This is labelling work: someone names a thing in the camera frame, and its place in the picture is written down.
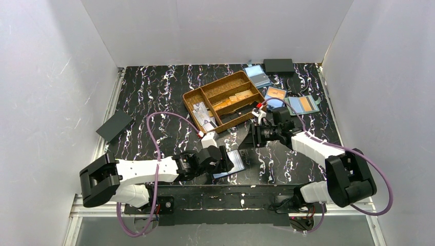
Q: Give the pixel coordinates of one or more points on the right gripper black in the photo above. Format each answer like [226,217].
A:
[256,135]

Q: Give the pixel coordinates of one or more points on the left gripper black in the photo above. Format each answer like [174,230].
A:
[222,158]

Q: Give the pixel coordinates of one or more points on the black leather card holder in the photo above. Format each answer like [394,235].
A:
[236,164]

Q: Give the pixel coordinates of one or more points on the green card wallet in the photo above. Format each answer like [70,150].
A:
[302,105]

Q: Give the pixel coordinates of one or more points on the dark grey card case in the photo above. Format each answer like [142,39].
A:
[114,126]

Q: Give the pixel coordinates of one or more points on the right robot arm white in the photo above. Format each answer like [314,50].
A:
[348,177]

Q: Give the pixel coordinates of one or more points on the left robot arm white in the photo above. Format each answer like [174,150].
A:
[110,179]

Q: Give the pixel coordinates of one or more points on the black cards in tray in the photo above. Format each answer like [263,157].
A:
[225,118]

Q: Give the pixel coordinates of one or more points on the tan cards in tray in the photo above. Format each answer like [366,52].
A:
[232,99]

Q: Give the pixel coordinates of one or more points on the blue card holder orange card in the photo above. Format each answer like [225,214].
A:
[277,95]

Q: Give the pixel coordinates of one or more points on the white cards in tray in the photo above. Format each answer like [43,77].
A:
[201,114]

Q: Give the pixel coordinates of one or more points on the light blue card holder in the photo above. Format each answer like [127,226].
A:
[257,76]

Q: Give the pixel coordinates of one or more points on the brown woven organizer tray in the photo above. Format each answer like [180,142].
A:
[218,90]

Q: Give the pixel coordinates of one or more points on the black box at back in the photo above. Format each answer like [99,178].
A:
[278,66]

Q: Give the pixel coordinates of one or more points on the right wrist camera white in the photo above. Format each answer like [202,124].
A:
[259,115]

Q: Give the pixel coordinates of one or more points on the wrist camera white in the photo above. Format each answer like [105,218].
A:
[259,115]
[208,139]

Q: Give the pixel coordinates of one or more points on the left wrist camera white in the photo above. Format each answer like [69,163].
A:
[208,139]

